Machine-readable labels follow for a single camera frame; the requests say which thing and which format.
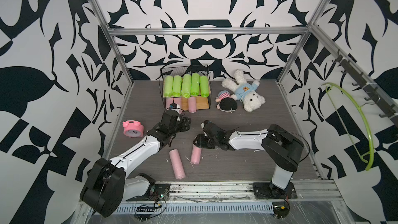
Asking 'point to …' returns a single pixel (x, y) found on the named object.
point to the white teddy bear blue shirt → (244, 92)
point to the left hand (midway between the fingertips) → (187, 117)
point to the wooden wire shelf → (203, 70)
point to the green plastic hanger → (363, 155)
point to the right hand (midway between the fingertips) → (194, 140)
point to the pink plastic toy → (133, 128)
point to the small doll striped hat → (226, 103)
